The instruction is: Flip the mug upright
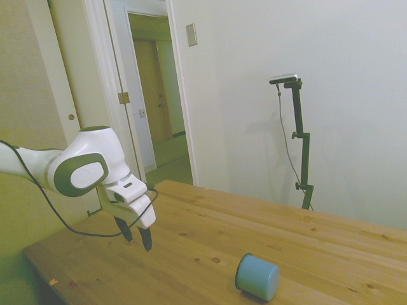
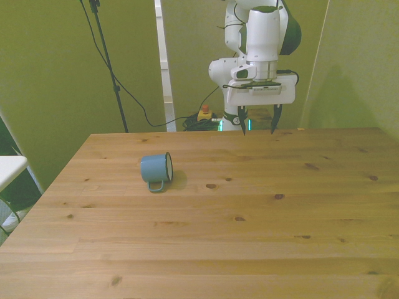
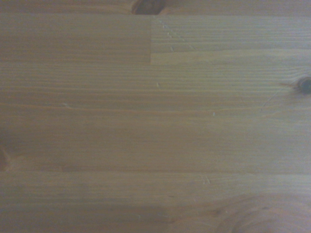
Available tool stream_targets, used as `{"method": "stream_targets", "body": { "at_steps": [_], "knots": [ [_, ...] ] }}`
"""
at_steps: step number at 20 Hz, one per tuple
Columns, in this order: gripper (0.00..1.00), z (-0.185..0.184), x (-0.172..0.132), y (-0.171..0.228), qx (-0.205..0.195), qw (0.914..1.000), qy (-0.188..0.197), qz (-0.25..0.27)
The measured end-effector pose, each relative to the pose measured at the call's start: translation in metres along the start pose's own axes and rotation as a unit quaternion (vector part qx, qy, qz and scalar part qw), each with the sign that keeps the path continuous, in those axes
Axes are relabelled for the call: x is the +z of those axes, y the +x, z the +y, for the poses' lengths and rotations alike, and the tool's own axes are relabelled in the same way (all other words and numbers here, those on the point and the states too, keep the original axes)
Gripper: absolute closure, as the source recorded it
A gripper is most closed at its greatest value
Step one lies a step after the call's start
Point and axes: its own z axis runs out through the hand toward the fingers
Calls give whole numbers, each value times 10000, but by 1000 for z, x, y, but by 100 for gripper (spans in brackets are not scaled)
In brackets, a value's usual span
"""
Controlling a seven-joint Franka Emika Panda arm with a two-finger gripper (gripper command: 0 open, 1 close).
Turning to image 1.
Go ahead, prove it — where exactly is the blue enamel mug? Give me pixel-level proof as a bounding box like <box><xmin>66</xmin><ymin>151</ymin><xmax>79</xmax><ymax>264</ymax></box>
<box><xmin>235</xmin><ymin>252</ymin><xmax>281</xmax><ymax>302</ymax></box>

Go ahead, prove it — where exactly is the black camera stand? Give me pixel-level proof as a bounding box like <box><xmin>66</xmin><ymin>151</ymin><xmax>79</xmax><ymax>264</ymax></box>
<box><xmin>283</xmin><ymin>79</ymin><xmax>315</xmax><ymax>210</ymax></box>

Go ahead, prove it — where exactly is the white open door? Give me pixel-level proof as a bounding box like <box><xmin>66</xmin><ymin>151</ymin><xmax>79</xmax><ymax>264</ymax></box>
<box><xmin>103</xmin><ymin>0</ymin><xmax>157</xmax><ymax>184</ymax></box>

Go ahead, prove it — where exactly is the beige wall switch plate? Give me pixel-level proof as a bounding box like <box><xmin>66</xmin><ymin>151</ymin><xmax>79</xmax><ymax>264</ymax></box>
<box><xmin>185</xmin><ymin>23</ymin><xmax>198</xmax><ymax>48</ymax></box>

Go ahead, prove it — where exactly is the wooden hallway door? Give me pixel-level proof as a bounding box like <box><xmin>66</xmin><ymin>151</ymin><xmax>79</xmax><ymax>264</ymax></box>
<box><xmin>133</xmin><ymin>39</ymin><xmax>173</xmax><ymax>144</ymax></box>

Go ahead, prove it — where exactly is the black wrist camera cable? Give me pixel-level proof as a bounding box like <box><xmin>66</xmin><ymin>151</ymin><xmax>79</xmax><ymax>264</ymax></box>
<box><xmin>0</xmin><ymin>139</ymin><xmax>159</xmax><ymax>238</ymax></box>

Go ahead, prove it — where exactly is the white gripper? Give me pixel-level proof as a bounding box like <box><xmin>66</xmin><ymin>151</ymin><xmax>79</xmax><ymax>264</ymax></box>
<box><xmin>97</xmin><ymin>186</ymin><xmax>157</xmax><ymax>253</ymax></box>

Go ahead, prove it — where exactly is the silver camera on stand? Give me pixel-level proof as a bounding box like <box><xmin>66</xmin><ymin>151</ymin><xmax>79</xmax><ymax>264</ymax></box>
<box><xmin>268</xmin><ymin>73</ymin><xmax>300</xmax><ymax>85</ymax></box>

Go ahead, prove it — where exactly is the cream closet door with knob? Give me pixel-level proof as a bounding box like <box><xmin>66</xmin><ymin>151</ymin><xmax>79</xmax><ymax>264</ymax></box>
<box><xmin>27</xmin><ymin>0</ymin><xmax>111</xmax><ymax>147</ymax></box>

